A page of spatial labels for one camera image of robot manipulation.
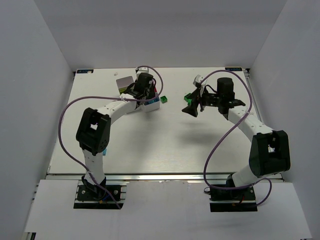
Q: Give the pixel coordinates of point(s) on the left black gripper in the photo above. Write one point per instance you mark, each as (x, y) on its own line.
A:
(136, 92)

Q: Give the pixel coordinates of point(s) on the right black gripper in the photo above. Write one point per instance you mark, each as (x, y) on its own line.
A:
(199, 100)

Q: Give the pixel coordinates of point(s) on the small cyan lego brick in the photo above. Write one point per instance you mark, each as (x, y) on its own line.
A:
(153, 101)

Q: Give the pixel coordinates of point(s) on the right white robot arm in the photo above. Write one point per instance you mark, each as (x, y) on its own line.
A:
(269, 151)

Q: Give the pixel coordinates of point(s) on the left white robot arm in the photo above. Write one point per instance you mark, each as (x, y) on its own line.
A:
(93, 133)

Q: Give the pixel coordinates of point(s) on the dark green lego block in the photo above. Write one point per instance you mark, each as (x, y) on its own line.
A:
(187, 97)

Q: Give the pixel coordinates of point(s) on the right white divided container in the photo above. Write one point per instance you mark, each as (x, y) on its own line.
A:
(150, 107)

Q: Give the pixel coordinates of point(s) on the white divided container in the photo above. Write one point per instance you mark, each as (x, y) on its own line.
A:
(123, 83)
(150, 107)

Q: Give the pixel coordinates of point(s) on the left white divided container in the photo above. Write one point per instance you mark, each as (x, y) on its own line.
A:
(123, 83)

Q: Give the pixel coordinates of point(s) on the right blue table label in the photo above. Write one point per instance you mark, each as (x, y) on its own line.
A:
(234, 69)

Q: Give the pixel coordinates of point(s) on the blue table label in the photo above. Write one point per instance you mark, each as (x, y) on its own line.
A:
(234, 69)
(84, 71)

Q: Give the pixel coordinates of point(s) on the left blue table label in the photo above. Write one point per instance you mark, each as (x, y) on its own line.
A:
(84, 71)

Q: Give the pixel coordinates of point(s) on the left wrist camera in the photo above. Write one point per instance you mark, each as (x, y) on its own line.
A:
(141, 69)

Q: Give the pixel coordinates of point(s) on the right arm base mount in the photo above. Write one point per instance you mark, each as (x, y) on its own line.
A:
(231, 201)

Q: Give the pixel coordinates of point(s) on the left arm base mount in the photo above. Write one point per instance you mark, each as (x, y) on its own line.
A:
(91, 197)

